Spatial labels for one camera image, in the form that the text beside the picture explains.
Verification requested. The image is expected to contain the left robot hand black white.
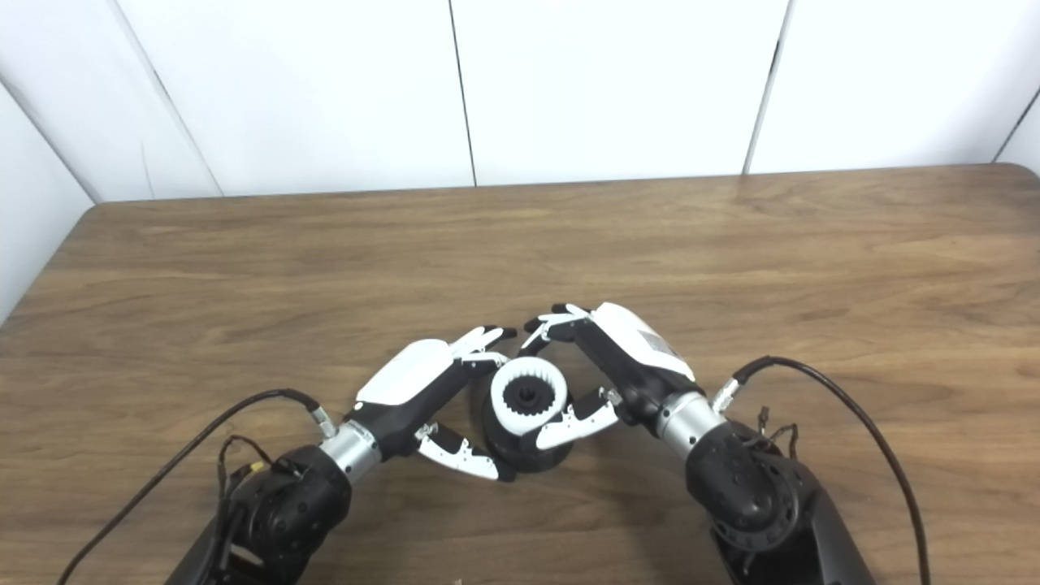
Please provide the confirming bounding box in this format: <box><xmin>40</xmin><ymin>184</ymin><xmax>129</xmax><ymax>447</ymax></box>
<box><xmin>344</xmin><ymin>325</ymin><xmax>518</xmax><ymax>483</ymax></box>

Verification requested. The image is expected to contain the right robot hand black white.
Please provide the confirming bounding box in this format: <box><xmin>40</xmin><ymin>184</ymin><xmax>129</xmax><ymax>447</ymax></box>
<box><xmin>519</xmin><ymin>301</ymin><xmax>699</xmax><ymax>452</ymax></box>

